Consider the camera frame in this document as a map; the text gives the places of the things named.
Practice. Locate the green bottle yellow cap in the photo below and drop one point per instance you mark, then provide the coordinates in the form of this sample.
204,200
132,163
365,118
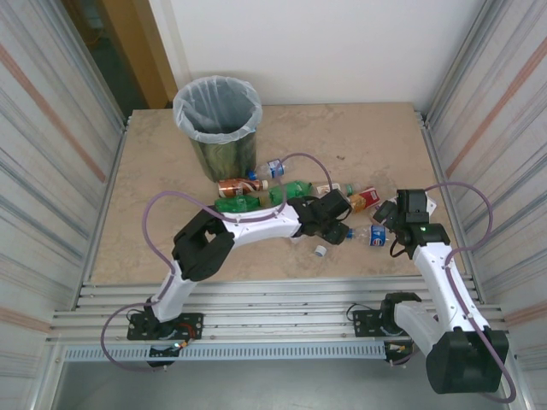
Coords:
295,189

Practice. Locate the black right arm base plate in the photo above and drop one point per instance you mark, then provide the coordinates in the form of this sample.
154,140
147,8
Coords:
367,322

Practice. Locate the brown bottle white cap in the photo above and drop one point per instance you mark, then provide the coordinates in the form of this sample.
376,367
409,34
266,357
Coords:
239,187

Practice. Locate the green bottle blue cap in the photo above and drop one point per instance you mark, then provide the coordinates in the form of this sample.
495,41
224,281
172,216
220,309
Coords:
233,203

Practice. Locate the clear tea bottle white label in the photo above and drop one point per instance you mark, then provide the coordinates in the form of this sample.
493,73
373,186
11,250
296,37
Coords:
347,187

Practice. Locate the white plastic bin liner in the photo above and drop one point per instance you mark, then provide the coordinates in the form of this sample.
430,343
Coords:
253,100

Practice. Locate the clear Pepsi bottle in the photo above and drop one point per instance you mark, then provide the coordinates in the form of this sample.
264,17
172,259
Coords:
378,236

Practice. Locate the aluminium frame rails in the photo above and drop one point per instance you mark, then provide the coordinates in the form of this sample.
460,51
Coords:
278,307

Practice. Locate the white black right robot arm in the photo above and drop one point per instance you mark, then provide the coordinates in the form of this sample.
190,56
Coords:
436,273

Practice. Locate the clear bottle red label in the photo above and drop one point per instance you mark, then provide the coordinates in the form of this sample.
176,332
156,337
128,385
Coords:
367,197

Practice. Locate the dark green waste bin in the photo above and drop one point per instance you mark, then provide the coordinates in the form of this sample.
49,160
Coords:
226,162

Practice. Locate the brown wooden door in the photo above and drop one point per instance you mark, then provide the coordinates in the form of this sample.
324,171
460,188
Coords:
128,42

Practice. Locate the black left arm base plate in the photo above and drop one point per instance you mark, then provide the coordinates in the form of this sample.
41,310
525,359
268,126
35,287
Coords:
192,324

